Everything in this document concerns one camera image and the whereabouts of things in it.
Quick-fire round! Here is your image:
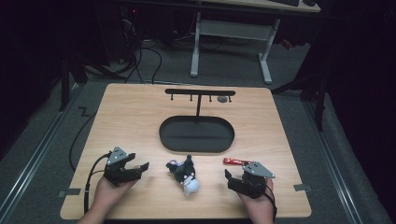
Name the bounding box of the white frame desk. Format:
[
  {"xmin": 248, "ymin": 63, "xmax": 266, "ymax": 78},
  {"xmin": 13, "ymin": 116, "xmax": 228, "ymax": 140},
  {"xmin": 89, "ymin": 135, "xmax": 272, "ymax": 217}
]
[{"xmin": 189, "ymin": 0, "xmax": 322, "ymax": 86}]

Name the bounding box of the black keyboard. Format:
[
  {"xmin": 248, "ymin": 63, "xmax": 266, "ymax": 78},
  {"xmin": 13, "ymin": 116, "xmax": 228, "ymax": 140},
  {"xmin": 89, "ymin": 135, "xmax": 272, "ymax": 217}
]
[{"xmin": 269, "ymin": 0, "xmax": 301, "ymax": 7}]

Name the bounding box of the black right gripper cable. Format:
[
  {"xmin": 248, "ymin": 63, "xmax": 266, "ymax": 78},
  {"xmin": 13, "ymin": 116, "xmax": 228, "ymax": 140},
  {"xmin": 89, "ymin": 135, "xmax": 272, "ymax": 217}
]
[{"xmin": 263, "ymin": 185, "xmax": 278, "ymax": 224}]

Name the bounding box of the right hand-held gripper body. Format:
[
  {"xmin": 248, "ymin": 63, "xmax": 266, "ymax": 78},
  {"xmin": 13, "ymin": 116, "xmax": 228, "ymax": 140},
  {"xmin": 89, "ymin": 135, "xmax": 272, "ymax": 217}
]
[{"xmin": 232, "ymin": 161, "xmax": 276, "ymax": 200}]

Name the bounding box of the grey tape strip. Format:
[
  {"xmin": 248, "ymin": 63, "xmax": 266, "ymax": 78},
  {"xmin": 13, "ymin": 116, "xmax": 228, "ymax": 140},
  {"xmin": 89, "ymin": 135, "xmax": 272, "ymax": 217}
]
[
  {"xmin": 57, "ymin": 188, "xmax": 82, "ymax": 199},
  {"xmin": 292, "ymin": 183, "xmax": 313, "ymax": 193}
]

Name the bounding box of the metal floor rail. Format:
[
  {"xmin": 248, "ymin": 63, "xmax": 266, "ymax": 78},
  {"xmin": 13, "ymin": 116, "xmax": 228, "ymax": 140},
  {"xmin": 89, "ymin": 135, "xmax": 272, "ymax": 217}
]
[
  {"xmin": 0, "ymin": 83, "xmax": 80, "ymax": 217},
  {"xmin": 303, "ymin": 101, "xmax": 363, "ymax": 224}
]

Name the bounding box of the red snack bar packet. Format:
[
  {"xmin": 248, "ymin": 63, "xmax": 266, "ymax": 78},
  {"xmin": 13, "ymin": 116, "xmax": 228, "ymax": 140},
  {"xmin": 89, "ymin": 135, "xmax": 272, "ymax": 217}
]
[{"xmin": 222, "ymin": 157, "xmax": 254, "ymax": 167}]

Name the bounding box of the small red object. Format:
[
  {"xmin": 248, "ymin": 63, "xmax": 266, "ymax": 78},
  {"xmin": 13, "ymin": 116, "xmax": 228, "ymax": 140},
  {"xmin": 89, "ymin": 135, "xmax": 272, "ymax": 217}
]
[{"xmin": 280, "ymin": 38, "xmax": 294, "ymax": 51}]

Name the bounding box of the person's right hand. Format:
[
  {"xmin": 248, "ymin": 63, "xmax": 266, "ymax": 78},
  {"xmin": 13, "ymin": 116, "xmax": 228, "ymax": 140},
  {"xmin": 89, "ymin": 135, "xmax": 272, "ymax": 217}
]
[{"xmin": 235, "ymin": 177, "xmax": 276, "ymax": 220}]

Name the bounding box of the black metal stand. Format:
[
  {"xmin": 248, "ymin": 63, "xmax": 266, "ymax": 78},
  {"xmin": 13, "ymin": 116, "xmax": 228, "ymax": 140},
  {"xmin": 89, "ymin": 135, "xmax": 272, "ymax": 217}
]
[
  {"xmin": 270, "ymin": 59, "xmax": 330, "ymax": 133},
  {"xmin": 57, "ymin": 50, "xmax": 90, "ymax": 113}
]

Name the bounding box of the person's left hand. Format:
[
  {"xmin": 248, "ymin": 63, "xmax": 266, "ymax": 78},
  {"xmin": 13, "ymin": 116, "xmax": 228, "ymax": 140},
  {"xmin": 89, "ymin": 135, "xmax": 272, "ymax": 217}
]
[{"xmin": 92, "ymin": 176, "xmax": 138, "ymax": 216}]

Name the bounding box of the black hook rack with tray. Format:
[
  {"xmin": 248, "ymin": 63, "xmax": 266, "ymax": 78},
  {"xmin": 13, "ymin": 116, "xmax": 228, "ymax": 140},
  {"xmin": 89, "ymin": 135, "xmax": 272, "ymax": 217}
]
[{"xmin": 158, "ymin": 88, "xmax": 237, "ymax": 154}]

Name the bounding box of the black floor cables bundle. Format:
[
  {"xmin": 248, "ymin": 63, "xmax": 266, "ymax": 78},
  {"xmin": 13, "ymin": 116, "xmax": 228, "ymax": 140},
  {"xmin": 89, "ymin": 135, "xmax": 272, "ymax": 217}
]
[{"xmin": 83, "ymin": 38, "xmax": 163, "ymax": 86}]

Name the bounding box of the thin black floor cable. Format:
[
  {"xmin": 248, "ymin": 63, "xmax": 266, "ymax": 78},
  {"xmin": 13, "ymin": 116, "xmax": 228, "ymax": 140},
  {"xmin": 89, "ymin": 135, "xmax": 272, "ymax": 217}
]
[{"xmin": 68, "ymin": 106, "xmax": 98, "ymax": 173}]

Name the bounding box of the black and white mug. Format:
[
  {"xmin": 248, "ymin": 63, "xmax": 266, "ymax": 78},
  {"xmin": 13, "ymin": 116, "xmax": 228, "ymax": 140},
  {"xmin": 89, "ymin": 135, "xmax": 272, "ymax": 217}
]
[{"xmin": 165, "ymin": 154, "xmax": 201, "ymax": 197}]

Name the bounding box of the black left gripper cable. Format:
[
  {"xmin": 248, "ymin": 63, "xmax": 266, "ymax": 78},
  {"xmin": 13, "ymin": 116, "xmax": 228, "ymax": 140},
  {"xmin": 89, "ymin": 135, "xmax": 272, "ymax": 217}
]
[{"xmin": 83, "ymin": 151, "xmax": 112, "ymax": 216}]

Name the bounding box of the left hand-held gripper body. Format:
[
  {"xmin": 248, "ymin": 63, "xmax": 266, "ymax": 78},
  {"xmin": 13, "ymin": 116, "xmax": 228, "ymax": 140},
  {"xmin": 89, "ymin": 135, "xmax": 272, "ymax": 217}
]
[{"xmin": 103, "ymin": 146, "xmax": 140, "ymax": 188}]

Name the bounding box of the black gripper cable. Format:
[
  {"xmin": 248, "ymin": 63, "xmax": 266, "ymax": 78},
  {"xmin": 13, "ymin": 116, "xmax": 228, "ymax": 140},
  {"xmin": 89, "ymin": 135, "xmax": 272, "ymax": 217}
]
[
  {"xmin": 83, "ymin": 151, "xmax": 112, "ymax": 216},
  {"xmin": 263, "ymin": 185, "xmax": 278, "ymax": 224}
]

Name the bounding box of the black computer tower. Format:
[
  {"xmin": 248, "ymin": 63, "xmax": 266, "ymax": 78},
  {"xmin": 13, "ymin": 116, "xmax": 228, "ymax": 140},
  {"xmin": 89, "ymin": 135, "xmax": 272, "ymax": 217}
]
[{"xmin": 119, "ymin": 5, "xmax": 142, "ymax": 64}]

